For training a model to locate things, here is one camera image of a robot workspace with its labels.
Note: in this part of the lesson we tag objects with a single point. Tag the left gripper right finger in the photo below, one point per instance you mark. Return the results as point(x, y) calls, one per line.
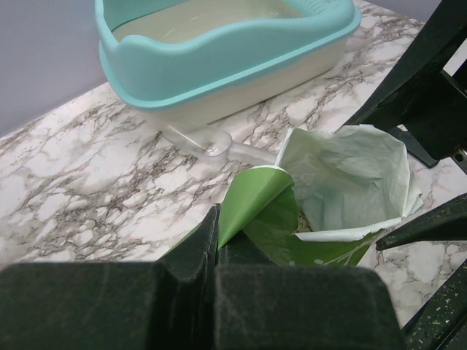
point(260, 305)

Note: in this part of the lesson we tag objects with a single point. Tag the green litter bag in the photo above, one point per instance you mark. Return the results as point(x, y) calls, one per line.
point(349, 184)

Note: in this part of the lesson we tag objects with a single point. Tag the beige litter pellets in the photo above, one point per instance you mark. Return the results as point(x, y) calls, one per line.
point(303, 225)

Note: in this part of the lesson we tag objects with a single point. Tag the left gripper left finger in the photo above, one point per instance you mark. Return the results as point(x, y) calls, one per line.
point(166, 304)

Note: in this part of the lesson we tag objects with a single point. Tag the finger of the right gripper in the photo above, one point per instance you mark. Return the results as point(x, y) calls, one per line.
point(446, 222)
point(419, 94)

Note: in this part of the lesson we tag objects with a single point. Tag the teal white litter box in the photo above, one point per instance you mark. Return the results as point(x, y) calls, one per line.
point(190, 63)

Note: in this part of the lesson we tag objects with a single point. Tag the clear plastic scoop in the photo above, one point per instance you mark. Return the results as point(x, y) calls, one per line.
point(216, 146)

